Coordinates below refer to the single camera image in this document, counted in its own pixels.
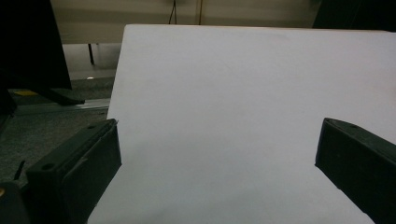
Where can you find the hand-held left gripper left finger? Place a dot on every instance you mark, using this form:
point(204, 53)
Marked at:
point(74, 168)

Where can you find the black monitor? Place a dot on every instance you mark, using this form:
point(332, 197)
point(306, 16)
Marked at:
point(31, 43)

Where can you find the aluminium floor rail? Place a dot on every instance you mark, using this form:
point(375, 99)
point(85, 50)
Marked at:
point(62, 107)

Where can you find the black monitor stand foot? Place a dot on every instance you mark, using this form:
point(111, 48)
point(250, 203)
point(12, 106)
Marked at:
point(60, 95)

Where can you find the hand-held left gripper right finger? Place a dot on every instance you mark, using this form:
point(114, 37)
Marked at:
point(358, 165)

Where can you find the black stand leg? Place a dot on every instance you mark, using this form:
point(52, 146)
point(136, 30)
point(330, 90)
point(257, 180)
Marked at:
point(91, 53)

